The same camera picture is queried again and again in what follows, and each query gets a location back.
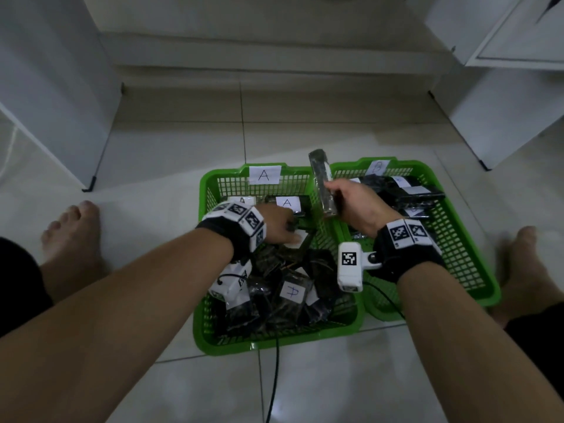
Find black camera cable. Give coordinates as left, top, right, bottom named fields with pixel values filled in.
left=218, top=270, right=281, bottom=423
left=361, top=280, right=406, bottom=320

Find person's left forearm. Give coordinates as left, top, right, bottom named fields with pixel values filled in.
left=0, top=227, right=234, bottom=423

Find black wristband with marker tags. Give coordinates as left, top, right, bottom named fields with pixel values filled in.
left=372, top=219, right=446, bottom=285
left=196, top=199, right=268, bottom=263

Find black packet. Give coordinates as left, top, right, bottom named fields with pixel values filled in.
left=308, top=148, right=343, bottom=216

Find white desk side panel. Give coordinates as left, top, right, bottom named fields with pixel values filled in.
left=0, top=0, right=124, bottom=192

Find white desk cabinet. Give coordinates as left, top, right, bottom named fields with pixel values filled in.
left=425, top=0, right=564, bottom=172

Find green plastic basket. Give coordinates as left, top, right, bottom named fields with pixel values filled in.
left=192, top=162, right=367, bottom=357
left=330, top=157, right=502, bottom=322

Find person's right forearm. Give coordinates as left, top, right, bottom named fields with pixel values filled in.
left=396, top=261, right=564, bottom=423

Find person's left hand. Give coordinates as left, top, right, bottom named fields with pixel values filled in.
left=255, top=202, right=311, bottom=247

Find person's leg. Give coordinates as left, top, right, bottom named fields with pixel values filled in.
left=489, top=277, right=564, bottom=329
left=39, top=259, right=111, bottom=307

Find person's right hand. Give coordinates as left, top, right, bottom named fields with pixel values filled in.
left=324, top=179, right=404, bottom=239

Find white floor cable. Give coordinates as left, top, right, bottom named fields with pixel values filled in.
left=0, top=125, right=21, bottom=177

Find person's right leg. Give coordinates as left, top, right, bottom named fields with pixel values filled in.
left=489, top=277, right=564, bottom=329

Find person's left leg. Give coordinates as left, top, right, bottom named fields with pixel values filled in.
left=39, top=259, right=111, bottom=307

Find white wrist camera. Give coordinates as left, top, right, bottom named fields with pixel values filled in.
left=207, top=259, right=254, bottom=303
left=337, top=241, right=382, bottom=294

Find person's right foot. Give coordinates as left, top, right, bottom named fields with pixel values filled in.
left=495, top=226, right=554, bottom=287

